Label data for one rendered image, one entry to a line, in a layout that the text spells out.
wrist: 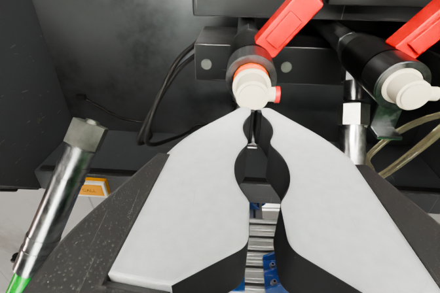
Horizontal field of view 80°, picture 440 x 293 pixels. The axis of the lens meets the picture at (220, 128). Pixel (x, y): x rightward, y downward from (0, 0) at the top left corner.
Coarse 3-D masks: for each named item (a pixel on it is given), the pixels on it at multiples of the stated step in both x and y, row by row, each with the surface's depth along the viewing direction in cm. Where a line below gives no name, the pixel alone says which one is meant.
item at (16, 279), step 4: (12, 276) 15; (16, 276) 15; (12, 280) 15; (16, 280) 15; (20, 280) 15; (24, 280) 15; (28, 280) 15; (12, 284) 15; (16, 284) 15; (20, 284) 15; (24, 284) 15; (8, 288) 15; (12, 288) 15; (16, 288) 15; (20, 288) 15; (8, 292) 15; (12, 292) 15; (16, 292) 15; (20, 292) 15
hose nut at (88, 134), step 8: (72, 120) 16; (80, 120) 16; (88, 120) 16; (72, 128) 16; (80, 128) 15; (88, 128) 15; (96, 128) 16; (104, 128) 16; (72, 136) 15; (80, 136) 15; (88, 136) 16; (96, 136) 16; (104, 136) 17; (72, 144) 15; (80, 144) 15; (88, 144) 16; (96, 144) 16
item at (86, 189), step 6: (90, 180) 39; (96, 180) 39; (102, 180) 40; (84, 186) 39; (90, 186) 39; (96, 186) 39; (108, 186) 41; (84, 192) 40; (90, 192) 40; (96, 192) 40; (102, 192) 40; (108, 192) 41
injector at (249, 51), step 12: (240, 24) 24; (252, 24) 23; (240, 36) 18; (252, 36) 17; (240, 48) 15; (252, 48) 15; (264, 48) 16; (228, 60) 17; (240, 60) 14; (252, 60) 14; (264, 60) 14; (228, 72) 14; (228, 84) 15
